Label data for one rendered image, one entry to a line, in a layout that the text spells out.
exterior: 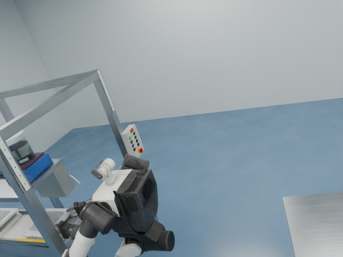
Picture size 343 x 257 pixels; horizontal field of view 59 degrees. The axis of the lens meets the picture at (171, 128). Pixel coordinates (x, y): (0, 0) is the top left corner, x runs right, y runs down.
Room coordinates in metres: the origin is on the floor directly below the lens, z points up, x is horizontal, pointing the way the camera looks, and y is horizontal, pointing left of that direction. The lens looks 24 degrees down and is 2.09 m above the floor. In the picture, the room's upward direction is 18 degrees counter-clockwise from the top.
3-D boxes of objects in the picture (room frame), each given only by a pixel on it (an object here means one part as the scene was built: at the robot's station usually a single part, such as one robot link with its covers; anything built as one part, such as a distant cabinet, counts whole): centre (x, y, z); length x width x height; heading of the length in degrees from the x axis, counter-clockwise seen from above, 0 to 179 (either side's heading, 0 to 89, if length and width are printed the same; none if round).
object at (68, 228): (1.51, 0.78, 0.98); 0.12 x 0.10 x 0.13; 56
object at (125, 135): (2.34, 0.35, 1.05); 0.17 x 0.06 x 0.26; 154
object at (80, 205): (1.71, 0.71, 0.98); 0.12 x 0.10 x 0.13; 96
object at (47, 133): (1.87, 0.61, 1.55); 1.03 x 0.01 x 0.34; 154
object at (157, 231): (1.38, 0.32, 0.88); 0.28 x 0.13 x 0.18; 64
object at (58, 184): (1.77, 0.85, 1.22); 0.22 x 0.11 x 0.20; 64
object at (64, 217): (1.69, 0.97, 0.97); 0.25 x 0.24 x 0.02; 154
